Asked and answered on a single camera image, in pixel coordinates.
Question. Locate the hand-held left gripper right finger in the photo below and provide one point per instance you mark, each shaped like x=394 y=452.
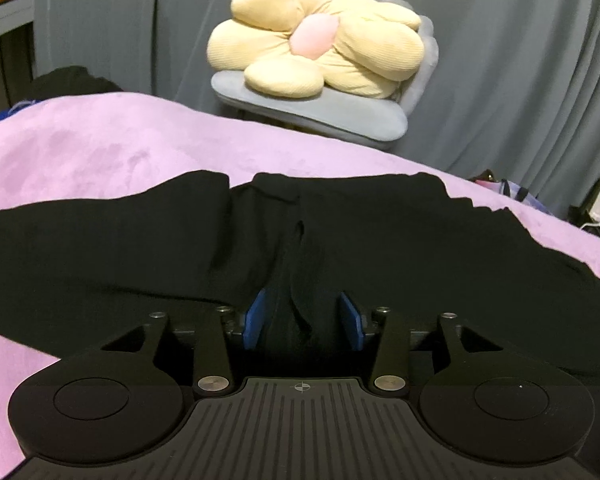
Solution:
x=350 y=323

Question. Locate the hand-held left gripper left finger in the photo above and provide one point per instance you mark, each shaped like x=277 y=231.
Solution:
x=254 y=321

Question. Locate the black garment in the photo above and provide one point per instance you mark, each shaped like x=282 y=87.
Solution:
x=130 y=255

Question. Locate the striped bag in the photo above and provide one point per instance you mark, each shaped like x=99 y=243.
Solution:
x=510 y=187

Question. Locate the grey chair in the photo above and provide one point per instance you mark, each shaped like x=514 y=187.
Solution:
x=330 y=110

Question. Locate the purple blanket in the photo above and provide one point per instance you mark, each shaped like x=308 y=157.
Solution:
x=105 y=145

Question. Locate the yellow flower pillow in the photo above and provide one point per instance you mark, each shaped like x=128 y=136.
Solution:
x=325 y=35

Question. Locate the dark cloth pile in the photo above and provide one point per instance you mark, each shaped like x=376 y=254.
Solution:
x=67 y=82

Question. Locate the grey curtain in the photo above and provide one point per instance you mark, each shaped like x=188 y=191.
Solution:
x=520 y=70

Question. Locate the blue cloth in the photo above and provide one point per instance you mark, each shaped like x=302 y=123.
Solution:
x=7 y=111

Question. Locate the grey drawer cabinet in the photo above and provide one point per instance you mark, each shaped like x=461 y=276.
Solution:
x=5 y=15

